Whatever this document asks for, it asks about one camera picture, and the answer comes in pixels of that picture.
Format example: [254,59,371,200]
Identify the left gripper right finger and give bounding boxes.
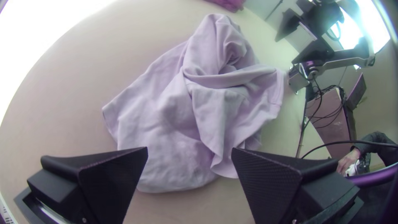
[231,147,364,224]

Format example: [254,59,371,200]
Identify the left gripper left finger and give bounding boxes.
[27,146,149,224]

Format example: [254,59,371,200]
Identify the person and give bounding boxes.
[337,131,398,176]

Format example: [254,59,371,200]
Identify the black cable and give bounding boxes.
[300,140,398,160]
[303,78,346,130]

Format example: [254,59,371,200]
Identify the dark red garment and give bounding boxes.
[204,0,246,14]

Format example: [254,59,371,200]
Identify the grey t-shirt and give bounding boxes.
[102,13,285,193]

